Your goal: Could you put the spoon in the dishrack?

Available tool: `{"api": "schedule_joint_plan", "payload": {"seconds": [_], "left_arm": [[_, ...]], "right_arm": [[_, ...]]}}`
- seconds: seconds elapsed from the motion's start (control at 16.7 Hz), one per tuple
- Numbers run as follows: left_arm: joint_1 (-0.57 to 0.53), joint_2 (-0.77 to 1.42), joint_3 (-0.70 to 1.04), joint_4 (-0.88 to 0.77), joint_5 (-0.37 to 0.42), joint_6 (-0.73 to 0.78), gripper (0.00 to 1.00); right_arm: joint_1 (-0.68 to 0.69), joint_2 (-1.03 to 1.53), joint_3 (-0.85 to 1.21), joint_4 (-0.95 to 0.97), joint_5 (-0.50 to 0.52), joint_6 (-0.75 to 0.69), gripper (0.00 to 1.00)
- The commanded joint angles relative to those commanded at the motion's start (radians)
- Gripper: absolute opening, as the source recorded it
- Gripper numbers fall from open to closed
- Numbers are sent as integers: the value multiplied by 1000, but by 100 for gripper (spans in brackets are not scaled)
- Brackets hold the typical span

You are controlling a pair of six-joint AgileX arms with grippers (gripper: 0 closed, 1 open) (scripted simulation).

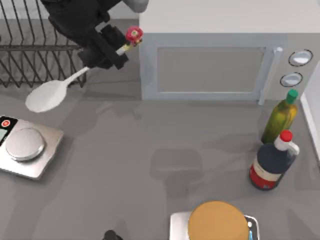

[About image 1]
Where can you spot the white spoon with red end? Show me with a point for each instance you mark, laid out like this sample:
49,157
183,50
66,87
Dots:
48,96

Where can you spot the pale grey microwave oven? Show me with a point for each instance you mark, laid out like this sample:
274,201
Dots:
200,22

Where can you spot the grey microwave door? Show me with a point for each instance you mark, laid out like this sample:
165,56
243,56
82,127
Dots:
210,71

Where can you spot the green bottle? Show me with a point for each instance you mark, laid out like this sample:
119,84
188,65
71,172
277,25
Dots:
280,120

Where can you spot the round grey microwave knob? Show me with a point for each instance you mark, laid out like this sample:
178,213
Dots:
300,58
291,79

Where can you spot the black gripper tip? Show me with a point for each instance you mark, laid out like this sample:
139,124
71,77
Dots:
112,235

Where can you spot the dark bottle with red cap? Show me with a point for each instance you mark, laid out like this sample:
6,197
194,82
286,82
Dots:
270,162

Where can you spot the round brown bread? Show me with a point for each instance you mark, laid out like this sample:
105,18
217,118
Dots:
216,222

